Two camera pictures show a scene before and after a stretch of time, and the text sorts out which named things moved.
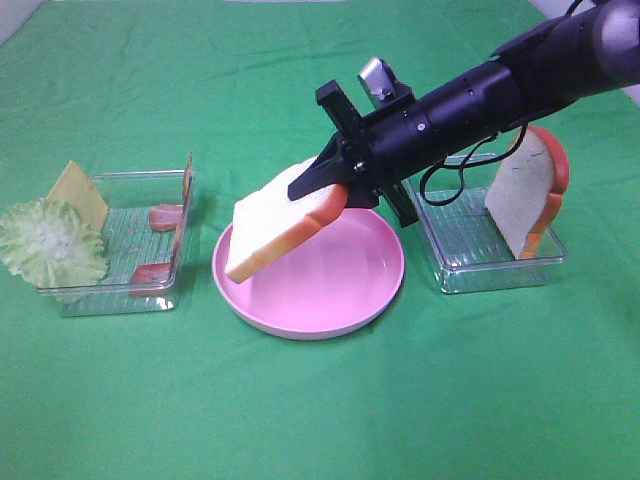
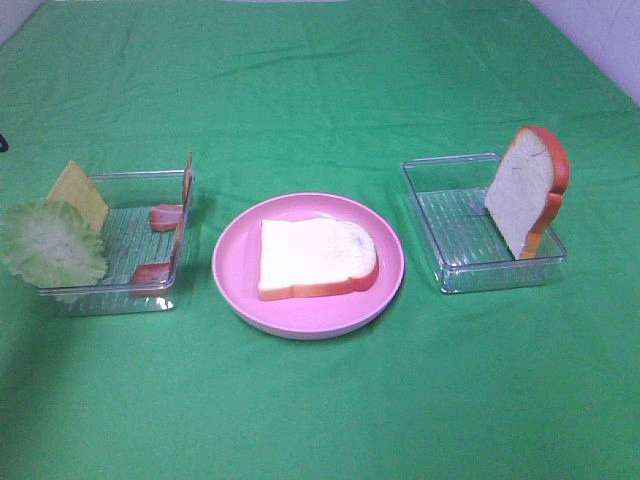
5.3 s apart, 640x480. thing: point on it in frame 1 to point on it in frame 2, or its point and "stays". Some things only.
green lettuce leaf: [50, 245] stays
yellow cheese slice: [76, 187] stays
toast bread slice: [266, 222] to [315, 256]
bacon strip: [165, 217] stays
